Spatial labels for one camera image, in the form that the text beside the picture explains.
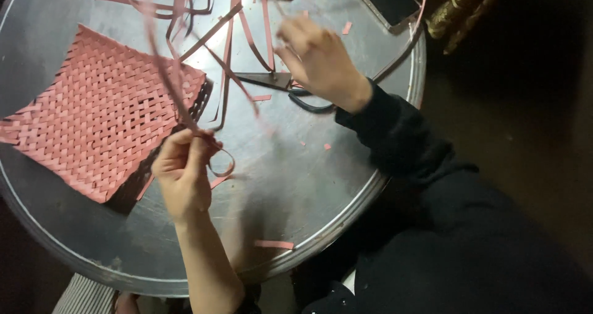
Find person's left hand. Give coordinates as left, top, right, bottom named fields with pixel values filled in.
left=151, top=128, right=224, bottom=224

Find person's right hand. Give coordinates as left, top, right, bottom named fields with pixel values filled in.
left=273, top=17, right=374, bottom=115

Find long pink paper strip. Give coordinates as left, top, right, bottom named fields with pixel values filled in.
left=138, top=0, right=237, bottom=179

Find heap of loose pink strips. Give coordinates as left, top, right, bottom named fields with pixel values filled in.
left=64, top=0, right=428, bottom=130

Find gold ornate furniture leg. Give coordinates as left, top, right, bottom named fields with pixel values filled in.
left=425, top=0, right=507, bottom=56

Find short pink strip piece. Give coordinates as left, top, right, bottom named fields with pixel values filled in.
left=253, top=239, right=295, bottom=251

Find woven pink paper mat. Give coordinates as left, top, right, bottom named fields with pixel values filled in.
left=0, top=23, right=214, bottom=204

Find person's black garment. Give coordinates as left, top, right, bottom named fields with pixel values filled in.
left=296, top=157, right=593, bottom=314

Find striped grey cloth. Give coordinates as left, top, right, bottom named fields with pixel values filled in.
left=51, top=273, right=117, bottom=314

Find black-handled scissors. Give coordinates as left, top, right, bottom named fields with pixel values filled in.
left=234, top=71, right=337, bottom=115

